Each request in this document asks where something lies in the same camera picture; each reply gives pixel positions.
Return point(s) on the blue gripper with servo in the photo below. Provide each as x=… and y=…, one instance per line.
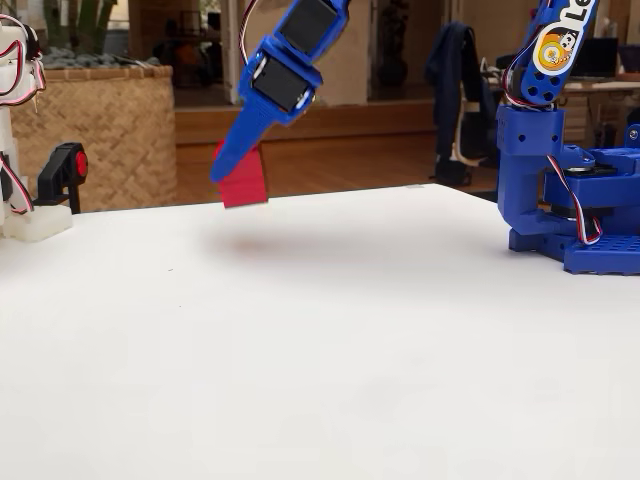
x=278, y=89

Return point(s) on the red lego brick stack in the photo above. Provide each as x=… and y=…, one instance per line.
x=245, y=185

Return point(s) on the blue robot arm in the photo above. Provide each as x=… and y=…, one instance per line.
x=525, y=165

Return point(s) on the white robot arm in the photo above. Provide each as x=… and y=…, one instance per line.
x=15, y=150

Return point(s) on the woven basket planter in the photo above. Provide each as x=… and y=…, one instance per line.
x=100, y=135

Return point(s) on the black clamp with red knob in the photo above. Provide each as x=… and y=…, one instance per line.
x=57, y=177

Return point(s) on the green plant stems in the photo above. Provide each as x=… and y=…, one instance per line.
x=75, y=25

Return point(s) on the dark blue hanging jacket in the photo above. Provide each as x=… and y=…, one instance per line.
x=452, y=75

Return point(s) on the dark computer monitor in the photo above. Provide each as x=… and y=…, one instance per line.
x=595, y=57

